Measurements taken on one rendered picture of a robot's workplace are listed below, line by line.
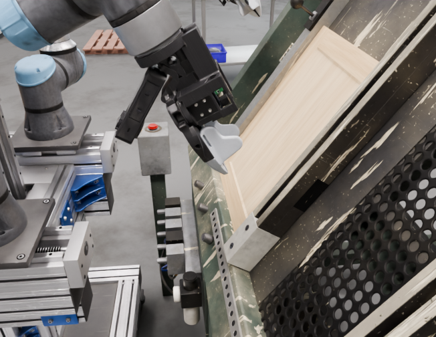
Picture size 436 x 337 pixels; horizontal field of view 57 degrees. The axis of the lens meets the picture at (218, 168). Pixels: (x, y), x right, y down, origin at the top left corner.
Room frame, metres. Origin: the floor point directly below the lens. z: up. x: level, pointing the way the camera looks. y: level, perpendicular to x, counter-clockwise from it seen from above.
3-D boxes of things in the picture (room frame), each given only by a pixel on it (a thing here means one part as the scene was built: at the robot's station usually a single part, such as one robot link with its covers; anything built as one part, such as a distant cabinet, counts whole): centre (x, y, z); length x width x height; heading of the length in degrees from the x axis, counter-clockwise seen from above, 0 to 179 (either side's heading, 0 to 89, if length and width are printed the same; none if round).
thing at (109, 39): (6.07, 1.53, 0.05); 1.12 x 0.75 x 0.10; 2
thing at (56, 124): (1.19, 0.55, 1.09); 0.15 x 0.15 x 0.10
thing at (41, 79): (1.19, 0.55, 1.20); 0.13 x 0.12 x 0.14; 167
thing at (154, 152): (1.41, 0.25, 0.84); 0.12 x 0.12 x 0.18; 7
